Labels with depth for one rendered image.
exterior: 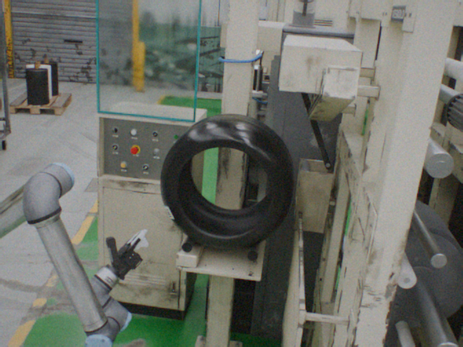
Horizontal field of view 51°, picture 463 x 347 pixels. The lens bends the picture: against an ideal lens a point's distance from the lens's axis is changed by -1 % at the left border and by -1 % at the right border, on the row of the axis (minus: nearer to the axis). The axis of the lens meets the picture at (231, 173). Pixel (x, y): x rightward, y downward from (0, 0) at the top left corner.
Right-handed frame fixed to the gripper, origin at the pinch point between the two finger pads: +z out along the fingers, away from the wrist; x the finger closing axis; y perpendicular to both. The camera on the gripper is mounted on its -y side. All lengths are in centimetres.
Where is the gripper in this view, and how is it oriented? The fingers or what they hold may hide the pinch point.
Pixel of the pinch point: (142, 230)
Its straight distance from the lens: 200.4
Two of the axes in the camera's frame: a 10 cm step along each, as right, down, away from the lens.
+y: 6.1, 7.1, 3.5
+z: 6.1, -7.0, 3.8
